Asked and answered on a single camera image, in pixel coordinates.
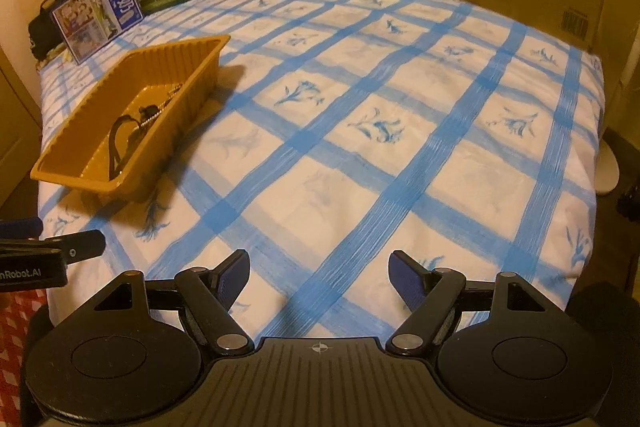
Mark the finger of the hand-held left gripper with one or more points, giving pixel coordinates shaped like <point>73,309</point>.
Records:
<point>20,228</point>
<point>75,247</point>

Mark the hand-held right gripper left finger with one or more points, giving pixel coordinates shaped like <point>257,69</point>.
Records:
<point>232,279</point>

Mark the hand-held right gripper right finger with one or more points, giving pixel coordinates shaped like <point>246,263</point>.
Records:
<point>407,282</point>

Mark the orange plastic tray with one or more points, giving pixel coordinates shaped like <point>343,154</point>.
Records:
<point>165,72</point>

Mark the red patterned cloth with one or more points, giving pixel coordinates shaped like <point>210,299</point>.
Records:
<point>15,357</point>

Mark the wooden wardrobe door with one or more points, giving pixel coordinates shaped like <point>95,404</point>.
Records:
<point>15,132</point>

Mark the blue checked bedsheet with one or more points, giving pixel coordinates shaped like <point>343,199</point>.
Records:
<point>350,157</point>

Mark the black bag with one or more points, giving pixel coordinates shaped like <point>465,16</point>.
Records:
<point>42,24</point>

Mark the blue cartoon milk box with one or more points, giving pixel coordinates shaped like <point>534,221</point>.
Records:
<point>95,17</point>

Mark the white fan stand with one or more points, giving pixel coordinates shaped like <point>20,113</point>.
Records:
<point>607,162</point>

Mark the dark object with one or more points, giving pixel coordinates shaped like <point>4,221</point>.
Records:
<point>629,202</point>

